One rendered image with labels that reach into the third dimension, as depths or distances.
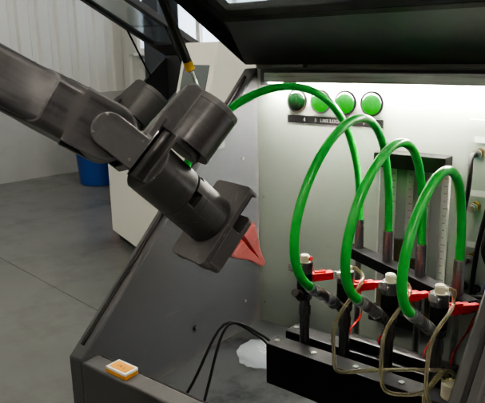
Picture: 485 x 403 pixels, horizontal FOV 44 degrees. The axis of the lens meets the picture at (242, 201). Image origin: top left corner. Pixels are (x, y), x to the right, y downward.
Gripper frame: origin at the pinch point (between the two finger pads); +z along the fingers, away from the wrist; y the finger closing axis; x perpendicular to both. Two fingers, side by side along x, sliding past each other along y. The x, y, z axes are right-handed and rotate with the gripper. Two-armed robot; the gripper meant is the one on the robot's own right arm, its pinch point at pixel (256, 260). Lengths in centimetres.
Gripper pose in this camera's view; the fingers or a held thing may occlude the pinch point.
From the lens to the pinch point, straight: 73.3
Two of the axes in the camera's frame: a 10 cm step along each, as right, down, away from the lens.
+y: 5.3, -8.1, 2.3
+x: -6.1, -1.8, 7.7
